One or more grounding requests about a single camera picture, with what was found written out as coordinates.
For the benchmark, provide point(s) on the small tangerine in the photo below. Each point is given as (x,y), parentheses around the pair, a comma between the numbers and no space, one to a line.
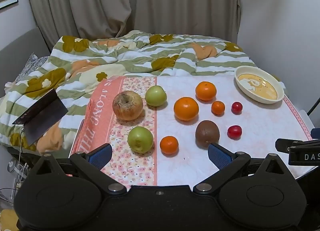
(218,108)
(169,145)

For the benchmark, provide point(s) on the green apple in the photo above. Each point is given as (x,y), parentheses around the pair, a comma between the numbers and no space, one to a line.
(140,139)
(155,95)

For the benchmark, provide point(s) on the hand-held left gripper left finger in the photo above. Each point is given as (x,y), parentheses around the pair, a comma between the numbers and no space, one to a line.
(101,155)

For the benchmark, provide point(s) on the large wrinkled apple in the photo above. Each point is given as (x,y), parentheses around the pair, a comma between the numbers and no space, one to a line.
(128,106)

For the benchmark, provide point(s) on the pink floral tablecloth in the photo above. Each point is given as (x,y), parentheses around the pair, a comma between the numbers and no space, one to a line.
(260,143)

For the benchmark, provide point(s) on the grey patterned pillow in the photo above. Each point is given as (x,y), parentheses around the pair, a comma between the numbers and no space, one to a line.
(32,64)

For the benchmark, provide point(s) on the medium orange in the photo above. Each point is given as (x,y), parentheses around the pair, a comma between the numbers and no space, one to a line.
(205,90)

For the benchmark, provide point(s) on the red cherry tomato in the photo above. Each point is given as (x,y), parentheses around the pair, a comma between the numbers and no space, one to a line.
(236,108)
(234,132)

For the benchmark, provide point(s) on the cream oval cartoon plate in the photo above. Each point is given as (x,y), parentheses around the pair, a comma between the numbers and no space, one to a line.
(257,86)

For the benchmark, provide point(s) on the red cherry tomato near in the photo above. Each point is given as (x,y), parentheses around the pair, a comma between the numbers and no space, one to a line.
(234,132)

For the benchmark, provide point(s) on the beige curtain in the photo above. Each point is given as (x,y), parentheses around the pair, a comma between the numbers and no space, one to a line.
(150,1)

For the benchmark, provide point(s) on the grey padded headboard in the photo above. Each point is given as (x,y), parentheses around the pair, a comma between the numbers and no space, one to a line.
(20,43)

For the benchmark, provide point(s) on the open laptop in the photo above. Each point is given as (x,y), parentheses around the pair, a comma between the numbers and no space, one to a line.
(45,116)

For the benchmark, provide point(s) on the large orange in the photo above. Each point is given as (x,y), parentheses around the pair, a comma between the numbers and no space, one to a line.
(186,108)

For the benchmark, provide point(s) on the brown kiwi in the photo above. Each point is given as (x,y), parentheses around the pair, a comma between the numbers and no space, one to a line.
(207,133)

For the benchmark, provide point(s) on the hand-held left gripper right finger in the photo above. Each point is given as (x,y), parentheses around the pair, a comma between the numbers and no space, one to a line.
(220,156)

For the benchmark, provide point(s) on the red cherry tomato far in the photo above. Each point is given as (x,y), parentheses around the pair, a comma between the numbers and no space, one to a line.
(236,108)

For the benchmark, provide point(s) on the green striped floral blanket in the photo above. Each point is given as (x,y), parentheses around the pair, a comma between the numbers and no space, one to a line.
(140,53)

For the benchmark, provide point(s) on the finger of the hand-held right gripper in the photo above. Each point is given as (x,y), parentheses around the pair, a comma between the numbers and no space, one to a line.
(316,133)
(282,145)

